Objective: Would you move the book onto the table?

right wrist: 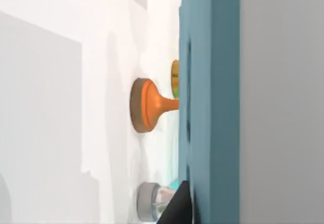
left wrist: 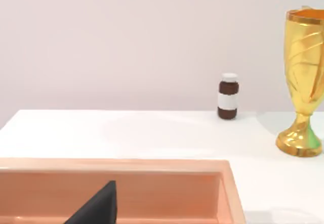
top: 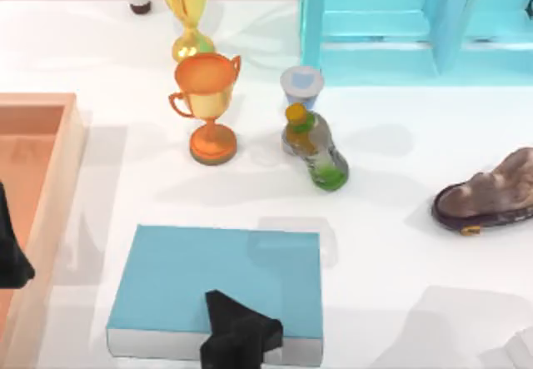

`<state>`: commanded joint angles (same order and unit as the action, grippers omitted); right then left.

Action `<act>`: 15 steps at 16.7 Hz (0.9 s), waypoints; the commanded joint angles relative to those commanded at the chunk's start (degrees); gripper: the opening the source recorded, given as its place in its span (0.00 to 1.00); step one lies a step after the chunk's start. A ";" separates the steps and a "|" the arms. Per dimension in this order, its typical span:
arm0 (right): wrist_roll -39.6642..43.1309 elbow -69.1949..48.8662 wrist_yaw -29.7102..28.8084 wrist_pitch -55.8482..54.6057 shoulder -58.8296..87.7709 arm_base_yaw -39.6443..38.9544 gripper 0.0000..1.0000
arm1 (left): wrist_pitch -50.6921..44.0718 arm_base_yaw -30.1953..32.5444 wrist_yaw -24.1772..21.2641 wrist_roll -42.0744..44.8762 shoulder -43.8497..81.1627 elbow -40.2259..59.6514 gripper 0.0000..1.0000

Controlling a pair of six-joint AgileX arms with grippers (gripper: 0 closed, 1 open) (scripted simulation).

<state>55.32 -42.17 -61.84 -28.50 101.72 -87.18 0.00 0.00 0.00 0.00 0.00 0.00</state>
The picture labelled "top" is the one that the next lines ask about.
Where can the shallow salmon-coloured box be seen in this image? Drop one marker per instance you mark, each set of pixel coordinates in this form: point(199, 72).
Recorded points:
point(46, 185)

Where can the orange and gold trophy cup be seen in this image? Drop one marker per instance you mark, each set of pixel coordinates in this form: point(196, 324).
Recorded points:
point(208, 94)

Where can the white cup with blue label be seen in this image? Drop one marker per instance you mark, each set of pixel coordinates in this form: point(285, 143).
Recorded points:
point(301, 86)

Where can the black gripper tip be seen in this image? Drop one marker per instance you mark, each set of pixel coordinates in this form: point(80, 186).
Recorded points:
point(10, 256)

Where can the light blue rack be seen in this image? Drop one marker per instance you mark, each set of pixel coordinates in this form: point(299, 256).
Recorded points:
point(375, 23)

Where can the tall gold trophy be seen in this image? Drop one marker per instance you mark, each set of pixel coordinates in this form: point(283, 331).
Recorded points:
point(188, 2)

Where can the brown shoe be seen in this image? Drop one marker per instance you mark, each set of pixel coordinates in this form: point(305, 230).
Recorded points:
point(491, 194)

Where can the blue book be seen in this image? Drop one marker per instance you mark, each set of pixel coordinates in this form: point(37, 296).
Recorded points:
point(187, 277)

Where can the clear bottle with yellow cap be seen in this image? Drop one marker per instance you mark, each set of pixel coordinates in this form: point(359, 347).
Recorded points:
point(316, 148)

